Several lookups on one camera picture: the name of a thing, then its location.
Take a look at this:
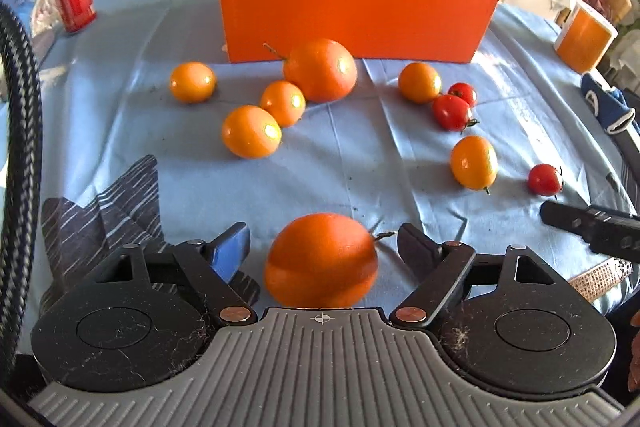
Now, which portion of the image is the small orange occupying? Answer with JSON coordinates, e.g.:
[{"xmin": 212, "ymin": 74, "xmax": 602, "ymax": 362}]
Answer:
[
  {"xmin": 259, "ymin": 80, "xmax": 306, "ymax": 128},
  {"xmin": 398, "ymin": 62, "xmax": 442, "ymax": 104},
  {"xmin": 169, "ymin": 62, "xmax": 217, "ymax": 104},
  {"xmin": 449, "ymin": 135, "xmax": 499, "ymax": 193},
  {"xmin": 221, "ymin": 105, "xmax": 282, "ymax": 159}
]

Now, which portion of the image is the person's right hand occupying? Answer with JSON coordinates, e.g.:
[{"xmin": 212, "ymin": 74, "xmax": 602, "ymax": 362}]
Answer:
[{"xmin": 627, "ymin": 311, "xmax": 640, "ymax": 392}]

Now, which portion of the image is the orange cylindrical canister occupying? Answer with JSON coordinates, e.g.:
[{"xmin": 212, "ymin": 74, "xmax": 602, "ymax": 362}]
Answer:
[{"xmin": 553, "ymin": 0, "xmax": 617, "ymax": 75}]

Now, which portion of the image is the light blue tablecloth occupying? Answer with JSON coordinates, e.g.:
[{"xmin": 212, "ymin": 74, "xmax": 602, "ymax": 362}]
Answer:
[{"xmin": 27, "ymin": 5, "xmax": 634, "ymax": 314}]

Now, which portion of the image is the large orange near box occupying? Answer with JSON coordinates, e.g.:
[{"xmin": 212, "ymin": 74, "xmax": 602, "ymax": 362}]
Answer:
[{"xmin": 262, "ymin": 38, "xmax": 358, "ymax": 103}]

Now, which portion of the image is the large orange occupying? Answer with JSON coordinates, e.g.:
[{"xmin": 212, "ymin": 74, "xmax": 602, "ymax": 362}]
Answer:
[
  {"xmin": 264, "ymin": 213, "xmax": 378, "ymax": 308},
  {"xmin": 262, "ymin": 38, "xmax": 358, "ymax": 103}
]

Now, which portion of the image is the blue white sock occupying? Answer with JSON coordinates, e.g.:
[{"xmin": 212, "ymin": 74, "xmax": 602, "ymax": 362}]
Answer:
[{"xmin": 580, "ymin": 72, "xmax": 639, "ymax": 135}]

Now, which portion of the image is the lone red cherry tomato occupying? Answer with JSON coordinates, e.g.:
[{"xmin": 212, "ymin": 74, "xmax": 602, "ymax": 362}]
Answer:
[{"xmin": 527, "ymin": 164, "xmax": 564, "ymax": 197}]

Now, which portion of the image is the red cherry tomato back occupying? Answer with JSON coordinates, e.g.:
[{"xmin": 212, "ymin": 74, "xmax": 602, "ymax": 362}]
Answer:
[{"xmin": 448, "ymin": 82, "xmax": 477, "ymax": 107}]

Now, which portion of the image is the dark grey rectangular bar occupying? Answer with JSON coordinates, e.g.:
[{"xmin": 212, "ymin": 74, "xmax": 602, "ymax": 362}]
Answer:
[{"xmin": 608, "ymin": 126, "xmax": 640, "ymax": 207}]

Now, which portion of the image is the large orange front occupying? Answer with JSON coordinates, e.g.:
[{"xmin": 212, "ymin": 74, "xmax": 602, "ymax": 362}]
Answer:
[{"xmin": 264, "ymin": 213, "xmax": 378, "ymax": 308}]

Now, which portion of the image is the red cherry tomato left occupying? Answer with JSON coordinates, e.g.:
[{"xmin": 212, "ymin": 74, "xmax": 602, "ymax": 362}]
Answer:
[{"xmin": 432, "ymin": 94, "xmax": 478, "ymax": 132}]

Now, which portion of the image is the black braided cable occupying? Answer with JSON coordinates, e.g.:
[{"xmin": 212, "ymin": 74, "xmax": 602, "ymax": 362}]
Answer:
[{"xmin": 0, "ymin": 1, "xmax": 44, "ymax": 388}]

